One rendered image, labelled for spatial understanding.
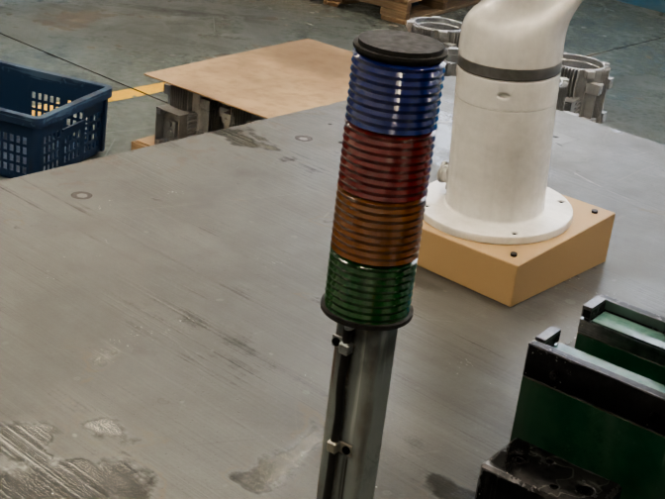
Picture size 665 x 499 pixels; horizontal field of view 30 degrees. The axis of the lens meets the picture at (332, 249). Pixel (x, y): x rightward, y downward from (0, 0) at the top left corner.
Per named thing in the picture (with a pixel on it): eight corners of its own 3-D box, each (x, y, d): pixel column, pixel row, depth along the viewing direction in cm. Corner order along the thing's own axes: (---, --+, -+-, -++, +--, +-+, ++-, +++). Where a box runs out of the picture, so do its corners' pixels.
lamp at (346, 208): (435, 251, 84) (444, 190, 82) (385, 276, 80) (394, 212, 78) (364, 224, 87) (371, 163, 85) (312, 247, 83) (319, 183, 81)
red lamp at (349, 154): (444, 190, 82) (454, 126, 80) (394, 212, 78) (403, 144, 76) (371, 163, 85) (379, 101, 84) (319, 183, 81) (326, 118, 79)
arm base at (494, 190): (386, 214, 150) (395, 66, 142) (466, 169, 164) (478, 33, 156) (525, 259, 140) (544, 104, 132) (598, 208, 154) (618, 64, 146)
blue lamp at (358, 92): (454, 126, 80) (465, 57, 79) (403, 144, 76) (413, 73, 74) (379, 101, 84) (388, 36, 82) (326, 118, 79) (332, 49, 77)
